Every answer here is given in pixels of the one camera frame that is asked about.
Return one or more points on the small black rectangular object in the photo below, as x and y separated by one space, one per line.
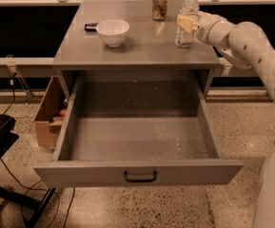
90 26

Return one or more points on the clear plastic water bottle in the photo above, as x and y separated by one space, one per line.
183 39

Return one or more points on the black drawer handle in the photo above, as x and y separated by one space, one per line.
140 178

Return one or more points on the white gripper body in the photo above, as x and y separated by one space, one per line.
204 27

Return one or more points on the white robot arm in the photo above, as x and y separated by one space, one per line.
244 45

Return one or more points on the gold drink can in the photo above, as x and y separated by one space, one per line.
159 9

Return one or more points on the cardboard box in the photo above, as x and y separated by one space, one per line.
51 104

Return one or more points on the white ceramic bowl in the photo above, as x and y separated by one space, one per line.
113 32

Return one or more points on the grey horizontal rail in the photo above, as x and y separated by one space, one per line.
27 67

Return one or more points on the black chair frame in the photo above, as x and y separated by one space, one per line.
7 139

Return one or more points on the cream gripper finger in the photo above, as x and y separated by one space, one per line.
187 22

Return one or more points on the orange fruit in box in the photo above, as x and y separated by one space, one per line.
62 112

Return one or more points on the grey cabinet counter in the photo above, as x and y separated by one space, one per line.
150 44

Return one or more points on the grey open drawer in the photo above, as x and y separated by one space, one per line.
137 125

